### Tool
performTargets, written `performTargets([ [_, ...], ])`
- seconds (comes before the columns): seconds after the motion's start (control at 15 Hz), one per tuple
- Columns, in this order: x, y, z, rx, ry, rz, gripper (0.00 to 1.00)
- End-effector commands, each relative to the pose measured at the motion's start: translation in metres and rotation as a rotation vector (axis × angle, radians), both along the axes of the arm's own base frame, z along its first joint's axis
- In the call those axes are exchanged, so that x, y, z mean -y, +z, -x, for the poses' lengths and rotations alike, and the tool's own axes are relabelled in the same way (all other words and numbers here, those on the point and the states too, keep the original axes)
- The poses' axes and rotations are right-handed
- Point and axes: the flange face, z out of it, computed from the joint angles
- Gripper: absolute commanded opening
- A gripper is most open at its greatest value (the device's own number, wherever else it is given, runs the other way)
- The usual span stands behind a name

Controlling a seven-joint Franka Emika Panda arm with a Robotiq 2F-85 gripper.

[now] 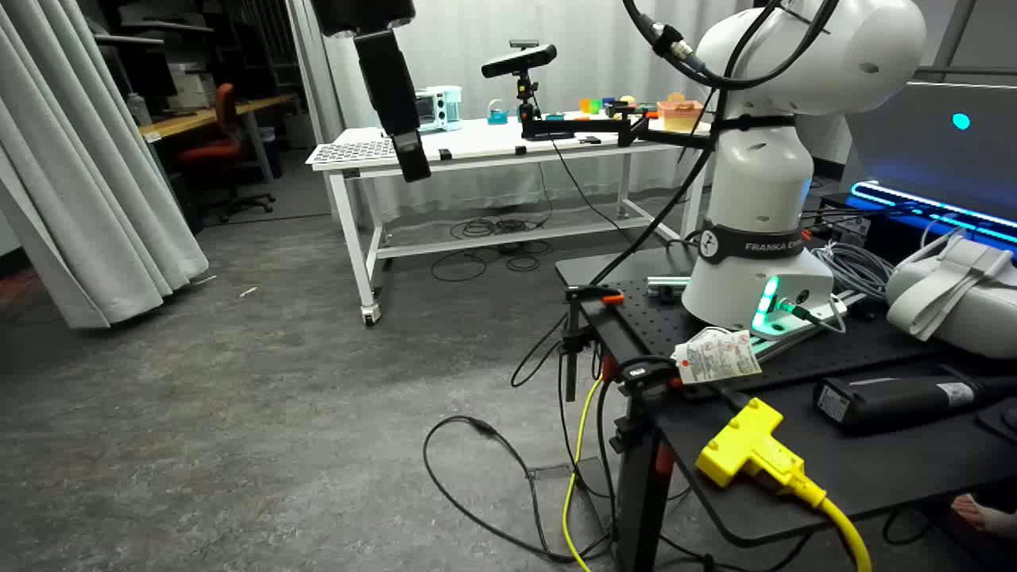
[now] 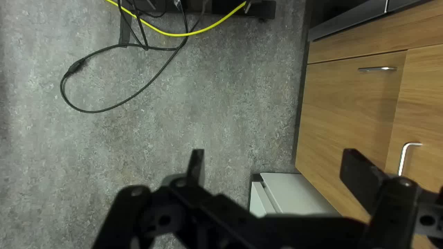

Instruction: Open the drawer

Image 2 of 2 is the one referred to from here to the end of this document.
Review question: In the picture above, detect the wooden drawer with metal handle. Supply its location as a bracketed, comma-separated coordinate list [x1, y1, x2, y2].
[385, 43, 443, 195]

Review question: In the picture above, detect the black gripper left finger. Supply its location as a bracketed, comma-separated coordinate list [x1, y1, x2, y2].
[92, 148, 241, 249]

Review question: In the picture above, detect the white side-by-side refrigerator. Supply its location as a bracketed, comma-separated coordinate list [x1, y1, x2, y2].
[248, 172, 341, 219]

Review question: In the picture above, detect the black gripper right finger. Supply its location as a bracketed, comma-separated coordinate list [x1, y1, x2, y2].
[339, 148, 443, 249]

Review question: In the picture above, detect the yellow power cable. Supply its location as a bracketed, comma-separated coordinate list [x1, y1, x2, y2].
[106, 0, 251, 39]

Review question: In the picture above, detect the wooden cabinet door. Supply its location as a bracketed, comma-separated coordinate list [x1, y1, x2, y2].
[295, 50, 409, 223]

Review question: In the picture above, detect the thin black floor cable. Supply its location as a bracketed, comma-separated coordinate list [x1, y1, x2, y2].
[60, 0, 191, 115]

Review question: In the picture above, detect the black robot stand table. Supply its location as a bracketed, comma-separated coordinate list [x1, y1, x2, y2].
[117, 0, 279, 47]

